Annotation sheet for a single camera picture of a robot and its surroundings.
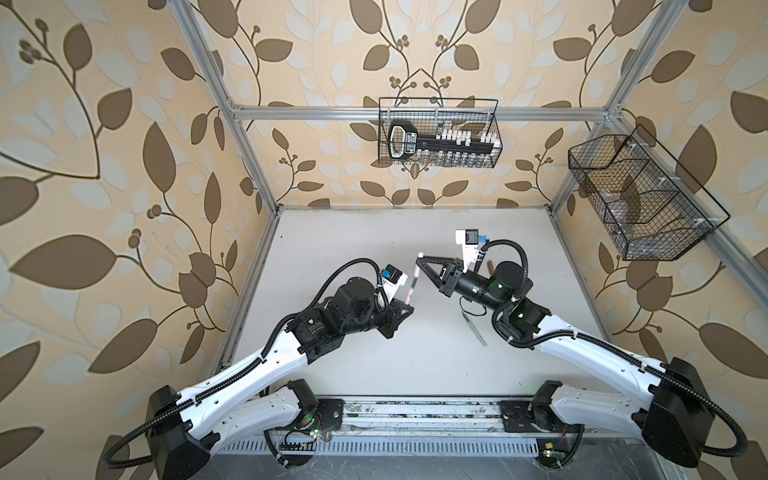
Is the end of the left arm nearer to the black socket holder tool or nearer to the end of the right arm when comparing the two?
the end of the right arm

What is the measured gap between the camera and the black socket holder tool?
0.83 meters

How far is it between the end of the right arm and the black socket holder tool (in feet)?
1.21

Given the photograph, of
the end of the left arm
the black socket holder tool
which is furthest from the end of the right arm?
the black socket holder tool

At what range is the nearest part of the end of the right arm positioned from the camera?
1.98 ft
